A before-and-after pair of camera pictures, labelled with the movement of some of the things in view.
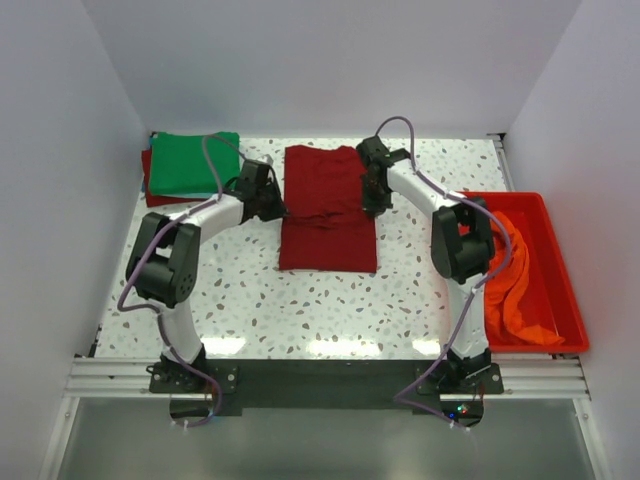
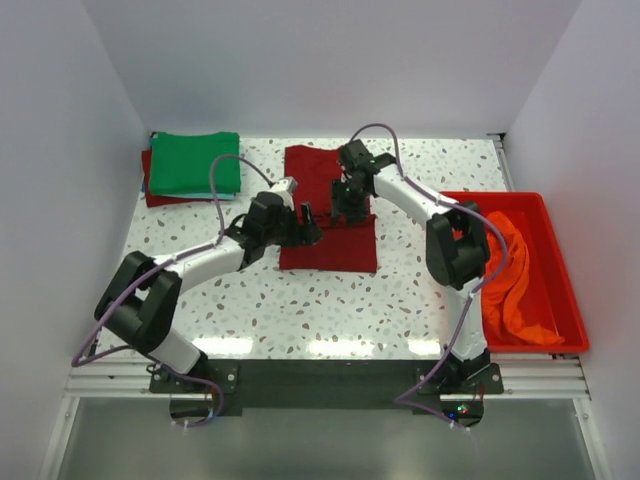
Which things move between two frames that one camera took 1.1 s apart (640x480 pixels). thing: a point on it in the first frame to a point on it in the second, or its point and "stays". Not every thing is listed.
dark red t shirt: x=326 y=228 stays
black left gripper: x=275 y=206 to x=300 y=228
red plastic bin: x=548 y=295 stays
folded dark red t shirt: x=154 y=201 stays
